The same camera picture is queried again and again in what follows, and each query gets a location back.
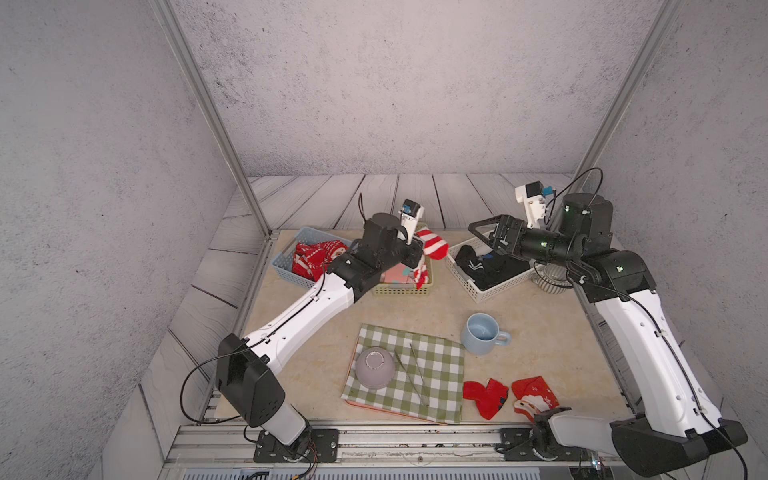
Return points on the right aluminium frame post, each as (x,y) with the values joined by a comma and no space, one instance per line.
(649,48)

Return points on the left aluminium frame post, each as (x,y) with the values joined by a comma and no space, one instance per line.
(185,57)

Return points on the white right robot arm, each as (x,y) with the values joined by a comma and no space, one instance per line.
(679,425)

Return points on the green white checkered cloth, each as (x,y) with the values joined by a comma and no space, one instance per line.
(428,375)

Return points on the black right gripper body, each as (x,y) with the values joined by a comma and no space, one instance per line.
(536,246)

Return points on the white plastic basket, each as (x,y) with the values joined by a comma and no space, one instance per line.
(469,284)

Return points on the lilac ceramic bowl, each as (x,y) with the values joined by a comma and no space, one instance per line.
(375,368)

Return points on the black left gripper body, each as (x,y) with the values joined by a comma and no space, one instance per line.
(406,254)

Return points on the light blue plastic basket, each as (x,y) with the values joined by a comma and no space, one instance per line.
(283,261)

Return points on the grey striped ceramic mug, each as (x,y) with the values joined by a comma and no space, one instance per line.
(550,278)

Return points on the pink sock with blue text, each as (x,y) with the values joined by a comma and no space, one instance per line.
(401,274)

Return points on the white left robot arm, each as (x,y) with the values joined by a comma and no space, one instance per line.
(247,369)

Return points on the light green plastic basket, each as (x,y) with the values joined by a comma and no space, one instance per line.
(405,289)

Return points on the aluminium frame post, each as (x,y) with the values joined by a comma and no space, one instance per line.
(185,57)
(649,48)

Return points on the black sock with white label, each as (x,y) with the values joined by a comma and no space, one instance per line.
(489,270)

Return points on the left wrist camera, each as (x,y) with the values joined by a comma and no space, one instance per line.
(411,213)

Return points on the light blue ceramic mug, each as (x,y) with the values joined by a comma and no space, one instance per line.
(482,333)

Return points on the red bear Christmas sock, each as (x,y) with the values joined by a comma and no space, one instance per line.
(310,261)

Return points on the plain red sock front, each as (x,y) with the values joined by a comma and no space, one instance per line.
(489,398)

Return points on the red white striped Santa sock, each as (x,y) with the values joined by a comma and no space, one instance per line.
(434,248)

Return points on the red Santa sock front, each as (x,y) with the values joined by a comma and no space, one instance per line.
(533,396)

